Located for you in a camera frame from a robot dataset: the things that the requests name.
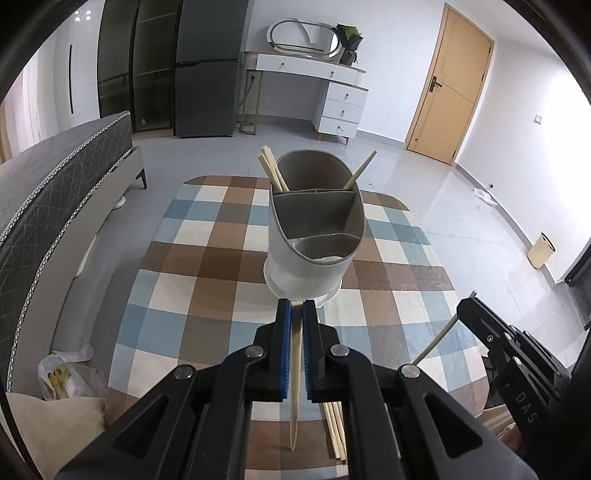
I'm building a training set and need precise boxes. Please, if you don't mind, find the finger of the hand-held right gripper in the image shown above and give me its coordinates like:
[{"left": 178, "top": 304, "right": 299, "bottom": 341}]
[
  {"left": 456, "top": 299, "right": 520, "bottom": 370},
  {"left": 465, "top": 296, "right": 561, "bottom": 370}
]

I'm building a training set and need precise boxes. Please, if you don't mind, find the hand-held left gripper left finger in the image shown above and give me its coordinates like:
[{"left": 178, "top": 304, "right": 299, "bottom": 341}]
[{"left": 55, "top": 299, "right": 294, "bottom": 480}]

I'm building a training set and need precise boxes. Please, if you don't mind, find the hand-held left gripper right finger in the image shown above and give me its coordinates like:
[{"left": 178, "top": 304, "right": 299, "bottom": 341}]
[{"left": 301, "top": 299, "right": 539, "bottom": 480}]

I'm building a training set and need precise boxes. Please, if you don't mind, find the wooden chopstick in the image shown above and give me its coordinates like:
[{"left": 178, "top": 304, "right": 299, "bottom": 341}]
[
  {"left": 261, "top": 146, "right": 291, "bottom": 192},
  {"left": 342, "top": 151, "right": 378, "bottom": 190},
  {"left": 288, "top": 302, "right": 304, "bottom": 451},
  {"left": 257, "top": 154, "right": 285, "bottom": 192},
  {"left": 410, "top": 290, "right": 478, "bottom": 367}
]

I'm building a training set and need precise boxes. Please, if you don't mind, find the white utensil holder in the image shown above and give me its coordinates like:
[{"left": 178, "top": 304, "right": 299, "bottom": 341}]
[{"left": 263, "top": 150, "right": 366, "bottom": 302}]

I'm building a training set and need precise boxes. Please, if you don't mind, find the pile of wooden chopsticks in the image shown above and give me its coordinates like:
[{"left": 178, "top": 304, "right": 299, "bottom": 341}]
[{"left": 323, "top": 401, "right": 347, "bottom": 460}]

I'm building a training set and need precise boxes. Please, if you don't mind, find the beige waste bin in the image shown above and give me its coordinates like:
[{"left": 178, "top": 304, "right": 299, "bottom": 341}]
[{"left": 527, "top": 233, "right": 557, "bottom": 270}]

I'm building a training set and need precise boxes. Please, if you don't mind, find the black cabinet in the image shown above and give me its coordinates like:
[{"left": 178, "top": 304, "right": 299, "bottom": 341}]
[{"left": 562, "top": 240, "right": 591, "bottom": 331}]

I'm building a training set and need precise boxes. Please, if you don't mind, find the checkered tablecloth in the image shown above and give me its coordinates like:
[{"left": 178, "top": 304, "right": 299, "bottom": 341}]
[{"left": 108, "top": 174, "right": 490, "bottom": 480}]

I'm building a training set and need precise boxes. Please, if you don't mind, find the plastic bag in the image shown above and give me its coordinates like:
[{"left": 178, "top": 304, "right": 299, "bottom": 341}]
[{"left": 37, "top": 342, "right": 110, "bottom": 400}]

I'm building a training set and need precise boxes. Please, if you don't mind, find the wooden door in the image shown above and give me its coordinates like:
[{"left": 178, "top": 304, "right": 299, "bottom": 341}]
[{"left": 405, "top": 2, "right": 495, "bottom": 166}]

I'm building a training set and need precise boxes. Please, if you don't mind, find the white dressing table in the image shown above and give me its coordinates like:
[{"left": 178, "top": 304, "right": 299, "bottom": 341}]
[{"left": 243, "top": 51, "right": 370, "bottom": 144}]

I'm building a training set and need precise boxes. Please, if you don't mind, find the beige cushion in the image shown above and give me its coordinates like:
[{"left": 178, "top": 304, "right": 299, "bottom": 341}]
[{"left": 7, "top": 392, "right": 110, "bottom": 480}]

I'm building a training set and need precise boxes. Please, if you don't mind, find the grey refrigerator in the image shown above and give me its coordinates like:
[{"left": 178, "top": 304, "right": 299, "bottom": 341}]
[{"left": 174, "top": 0, "right": 250, "bottom": 140}]

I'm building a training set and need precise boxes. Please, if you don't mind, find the grey quilted mattress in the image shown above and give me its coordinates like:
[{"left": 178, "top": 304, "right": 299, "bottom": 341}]
[{"left": 0, "top": 111, "right": 134, "bottom": 324}]

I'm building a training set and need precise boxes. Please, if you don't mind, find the oval mirror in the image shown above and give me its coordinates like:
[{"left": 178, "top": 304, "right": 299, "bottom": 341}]
[{"left": 268, "top": 18, "right": 341, "bottom": 61}]

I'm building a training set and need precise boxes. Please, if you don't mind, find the dark glass cabinet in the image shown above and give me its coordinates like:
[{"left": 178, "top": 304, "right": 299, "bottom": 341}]
[{"left": 98, "top": 0, "right": 184, "bottom": 133}]

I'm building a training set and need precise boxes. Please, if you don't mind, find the green plant in black wrap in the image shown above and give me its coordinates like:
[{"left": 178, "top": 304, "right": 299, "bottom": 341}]
[{"left": 333, "top": 23, "right": 365, "bottom": 66}]

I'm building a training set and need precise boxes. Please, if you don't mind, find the white wardrobe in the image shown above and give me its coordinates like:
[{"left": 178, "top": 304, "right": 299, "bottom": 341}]
[{"left": 14, "top": 0, "right": 105, "bottom": 154}]

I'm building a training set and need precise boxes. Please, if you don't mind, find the light grey bed frame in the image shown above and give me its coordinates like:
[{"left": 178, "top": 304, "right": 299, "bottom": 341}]
[{"left": 8, "top": 147, "right": 148, "bottom": 394}]

